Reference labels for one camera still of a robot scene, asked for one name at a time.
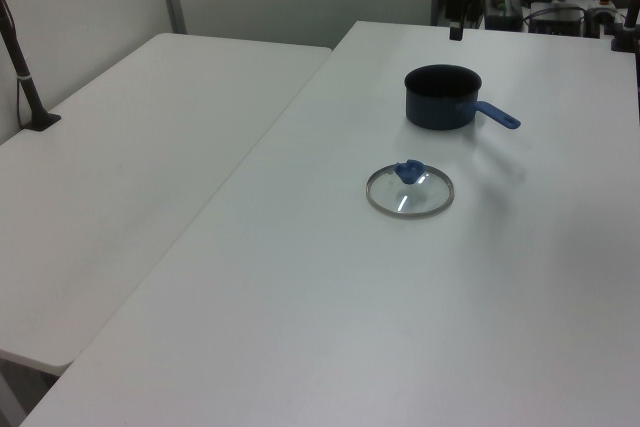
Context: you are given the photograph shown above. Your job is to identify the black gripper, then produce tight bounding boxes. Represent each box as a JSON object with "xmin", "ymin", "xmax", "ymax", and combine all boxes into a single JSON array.
[{"xmin": 446, "ymin": 0, "xmax": 465, "ymax": 42}]

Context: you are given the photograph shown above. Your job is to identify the glass lid with blue knob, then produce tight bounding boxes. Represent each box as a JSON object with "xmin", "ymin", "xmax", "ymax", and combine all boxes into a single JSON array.
[{"xmin": 365, "ymin": 159, "xmax": 456, "ymax": 220}]

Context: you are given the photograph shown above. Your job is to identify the black computer box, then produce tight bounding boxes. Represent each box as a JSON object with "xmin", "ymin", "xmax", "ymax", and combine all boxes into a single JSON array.
[{"xmin": 529, "ymin": 6, "xmax": 587, "ymax": 38}]

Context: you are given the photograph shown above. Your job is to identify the white side table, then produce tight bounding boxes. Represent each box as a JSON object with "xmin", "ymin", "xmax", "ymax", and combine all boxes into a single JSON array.
[{"xmin": 0, "ymin": 32, "xmax": 334, "ymax": 376}]

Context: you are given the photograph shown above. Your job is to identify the blue saucepan with handle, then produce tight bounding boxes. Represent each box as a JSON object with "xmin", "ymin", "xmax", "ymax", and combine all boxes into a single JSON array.
[{"xmin": 403, "ymin": 64, "xmax": 522, "ymax": 132}]

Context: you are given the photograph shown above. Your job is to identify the black camera pole with clamp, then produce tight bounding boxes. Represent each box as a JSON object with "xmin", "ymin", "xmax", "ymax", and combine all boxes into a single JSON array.
[{"xmin": 610, "ymin": 0, "xmax": 640, "ymax": 53}]

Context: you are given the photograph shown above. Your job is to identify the black camera pole with zip tie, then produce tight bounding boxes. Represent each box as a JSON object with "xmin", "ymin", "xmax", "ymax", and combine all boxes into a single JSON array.
[{"xmin": 0, "ymin": 0, "xmax": 62, "ymax": 131}]

